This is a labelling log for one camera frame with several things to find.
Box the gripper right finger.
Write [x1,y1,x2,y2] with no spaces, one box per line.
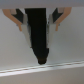
[47,7,73,52]

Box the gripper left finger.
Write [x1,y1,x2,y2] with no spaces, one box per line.
[2,8,35,52]

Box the white cabinet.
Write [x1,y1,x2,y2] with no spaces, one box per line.
[0,61,84,84]

